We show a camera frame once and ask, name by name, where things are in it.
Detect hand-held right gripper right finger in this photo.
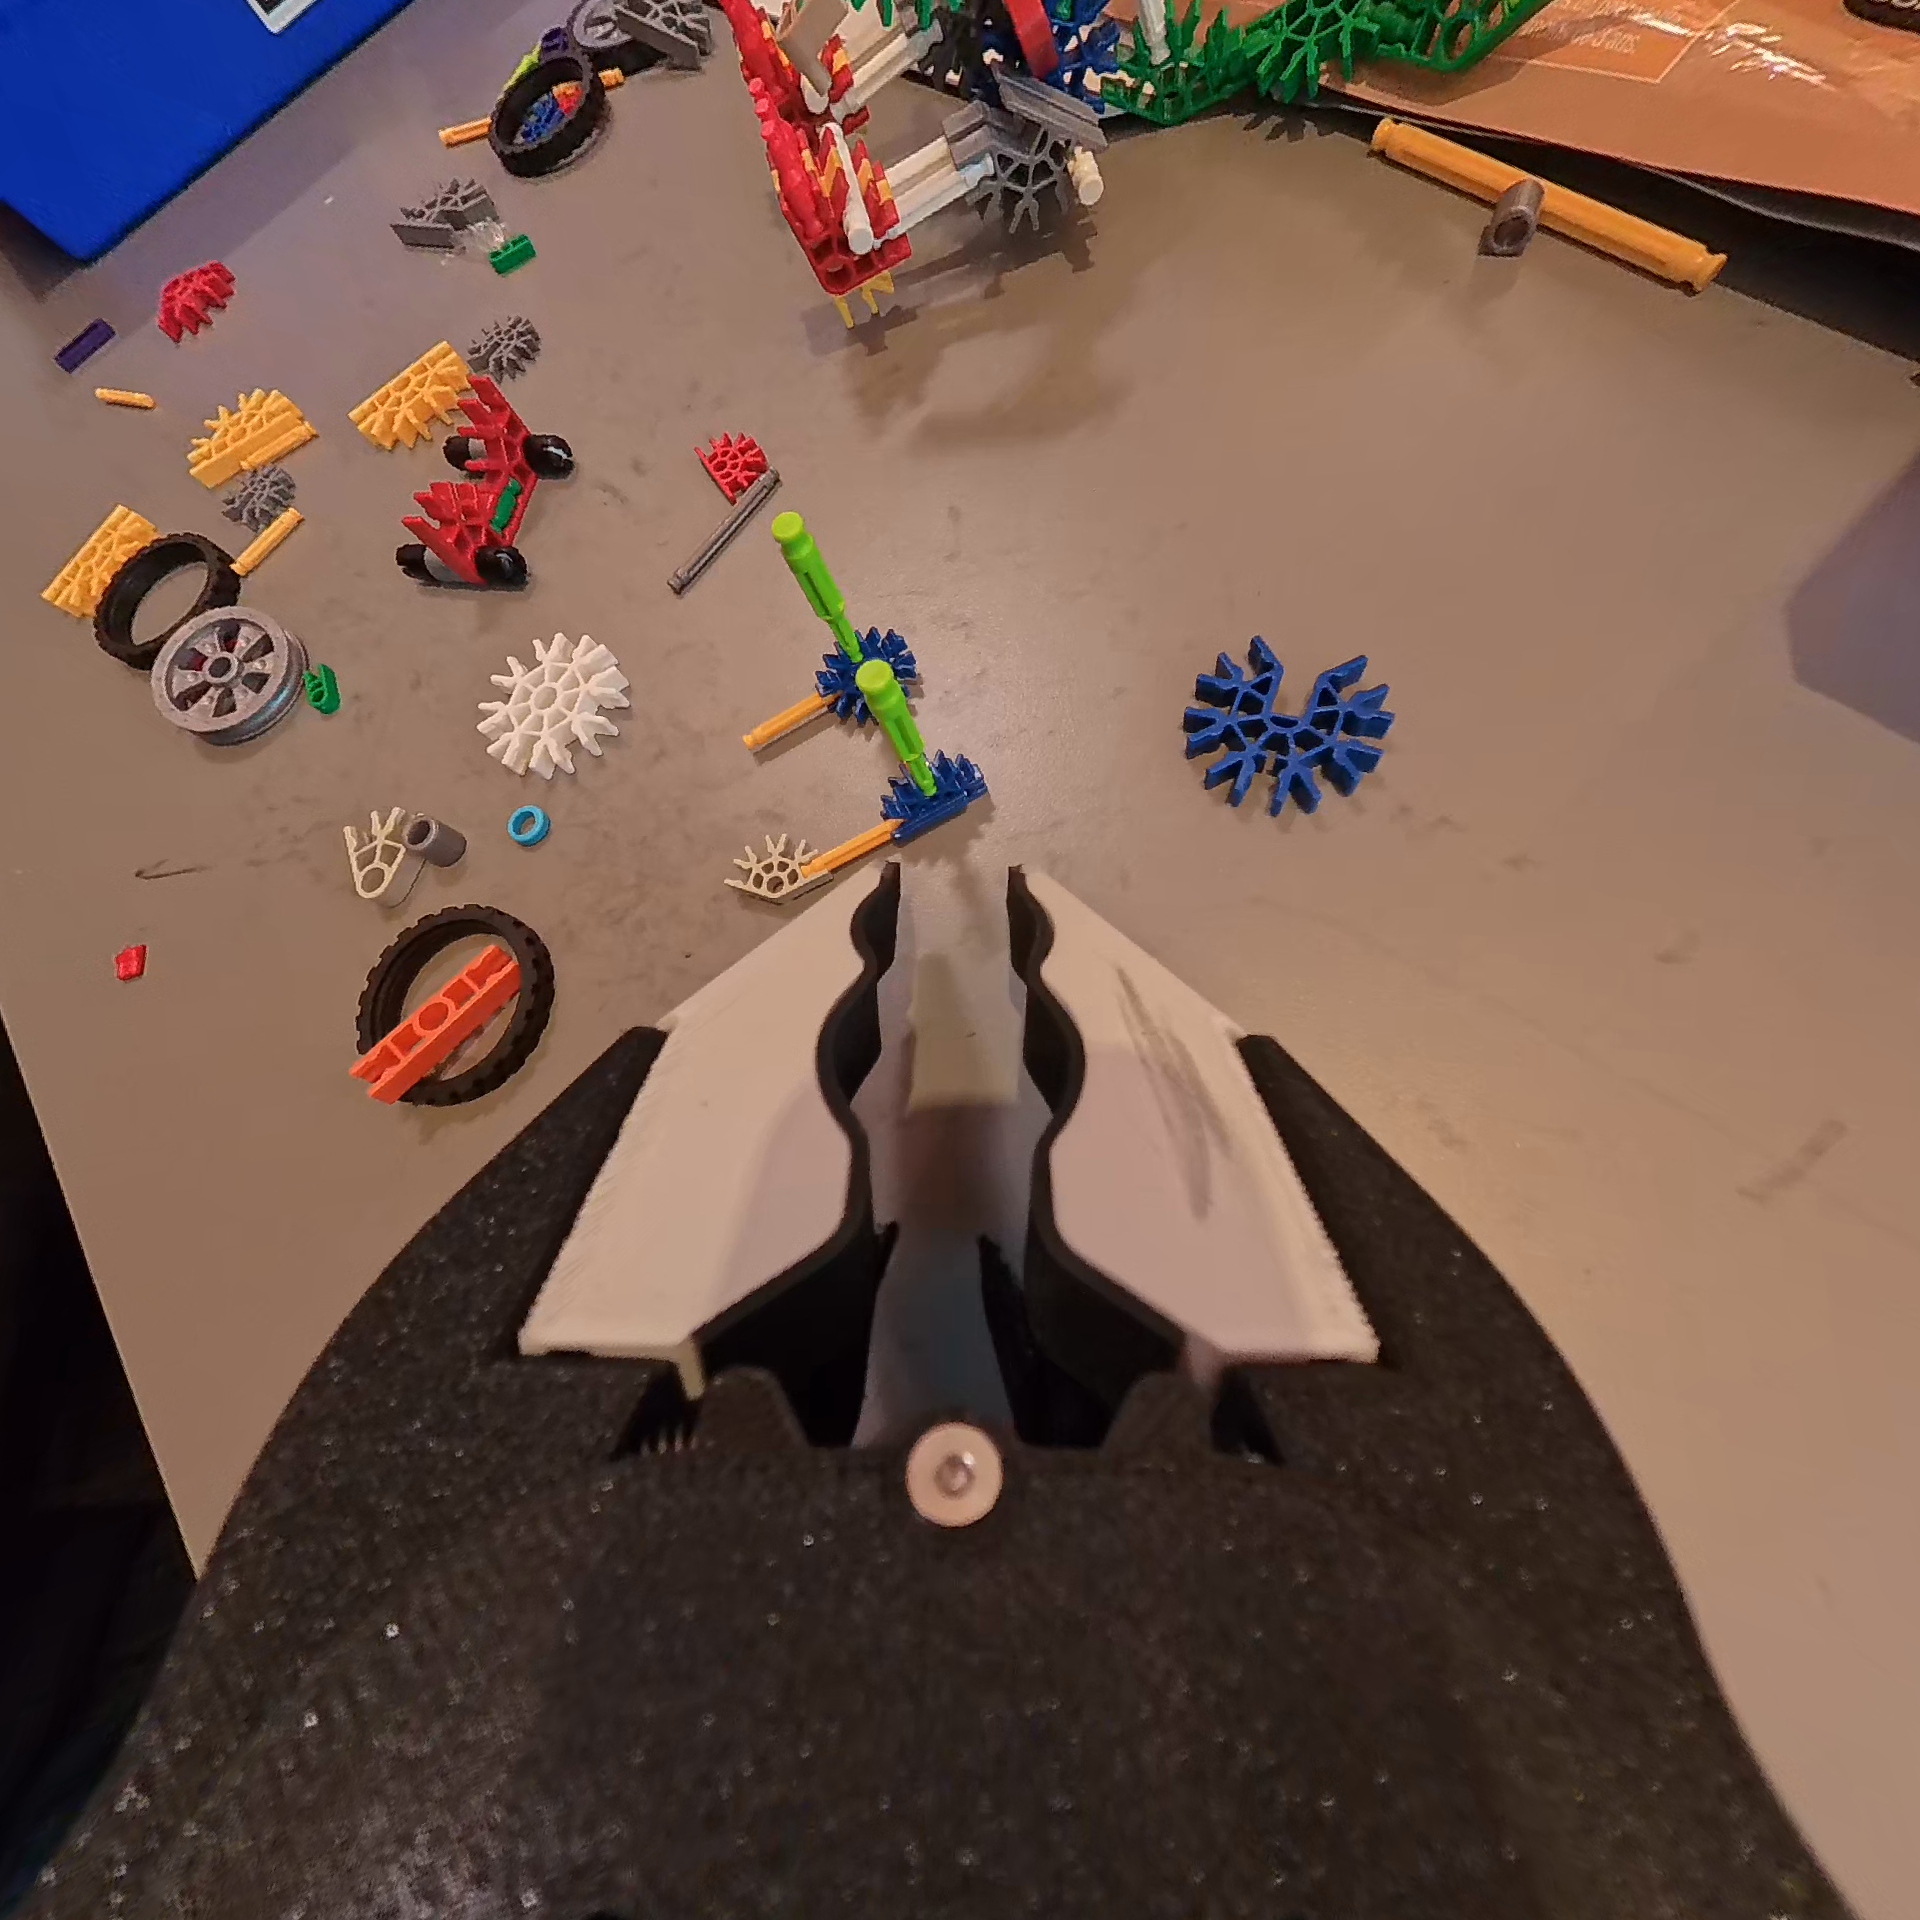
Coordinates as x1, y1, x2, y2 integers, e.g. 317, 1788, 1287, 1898
1001, 861, 1382, 1366

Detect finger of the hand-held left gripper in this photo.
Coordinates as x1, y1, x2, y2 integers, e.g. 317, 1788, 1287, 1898
852, 861, 1080, 1441

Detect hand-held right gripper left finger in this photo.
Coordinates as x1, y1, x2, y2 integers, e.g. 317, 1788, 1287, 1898
517, 857, 906, 1365

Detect blue green orange rod assembly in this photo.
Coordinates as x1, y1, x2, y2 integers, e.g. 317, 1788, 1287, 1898
738, 509, 994, 881

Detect small white connector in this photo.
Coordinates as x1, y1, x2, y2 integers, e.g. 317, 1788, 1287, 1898
722, 833, 834, 906

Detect blue tagged storage bin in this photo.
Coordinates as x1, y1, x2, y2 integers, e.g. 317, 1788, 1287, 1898
0, 0, 414, 265

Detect black rubber tyre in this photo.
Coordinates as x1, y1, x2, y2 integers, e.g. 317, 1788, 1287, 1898
93, 532, 245, 673
353, 902, 558, 1114
486, 52, 608, 182

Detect orange ladder connector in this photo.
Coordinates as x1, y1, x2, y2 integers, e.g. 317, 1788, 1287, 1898
346, 945, 527, 1107

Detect white fan-shaped connector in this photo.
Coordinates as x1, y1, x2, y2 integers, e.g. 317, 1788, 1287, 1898
342, 805, 422, 906

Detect large blue double connector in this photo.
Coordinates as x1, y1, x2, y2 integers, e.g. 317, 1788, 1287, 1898
1178, 633, 1397, 819

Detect white snowflake connector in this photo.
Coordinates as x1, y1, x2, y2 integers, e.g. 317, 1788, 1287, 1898
476, 630, 628, 782

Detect dark grey rod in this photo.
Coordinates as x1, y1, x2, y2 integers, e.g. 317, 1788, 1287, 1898
666, 468, 784, 597

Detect silver wheel hub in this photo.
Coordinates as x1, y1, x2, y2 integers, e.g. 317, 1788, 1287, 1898
150, 603, 312, 750

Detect red connector assembly black caps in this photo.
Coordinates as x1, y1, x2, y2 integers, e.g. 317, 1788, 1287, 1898
393, 374, 576, 593

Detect person's dark clothing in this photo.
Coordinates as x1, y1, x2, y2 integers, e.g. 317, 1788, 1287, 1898
0, 1012, 204, 1920

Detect red green white toy model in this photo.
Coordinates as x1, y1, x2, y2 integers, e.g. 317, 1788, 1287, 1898
719, 0, 1560, 331

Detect yellow fan connector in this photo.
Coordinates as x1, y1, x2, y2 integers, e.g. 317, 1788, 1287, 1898
39, 505, 164, 617
346, 340, 473, 452
188, 386, 320, 491

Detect grey connector with clear piece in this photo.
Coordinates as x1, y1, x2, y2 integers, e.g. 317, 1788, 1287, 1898
390, 177, 505, 261

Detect long yellow rod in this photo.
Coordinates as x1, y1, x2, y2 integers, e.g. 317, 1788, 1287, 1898
1367, 116, 1729, 294

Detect toy packaging bag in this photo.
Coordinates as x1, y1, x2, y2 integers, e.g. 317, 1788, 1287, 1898
1319, 0, 1920, 249

